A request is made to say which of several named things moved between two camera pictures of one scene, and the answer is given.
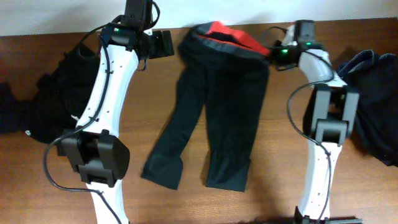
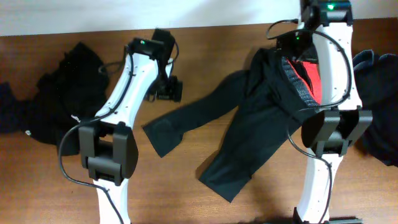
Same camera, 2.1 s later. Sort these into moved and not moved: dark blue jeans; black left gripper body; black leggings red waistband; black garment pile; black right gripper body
Moved: black left gripper body; black right gripper body; black leggings red waistband
Not moved: dark blue jeans; black garment pile
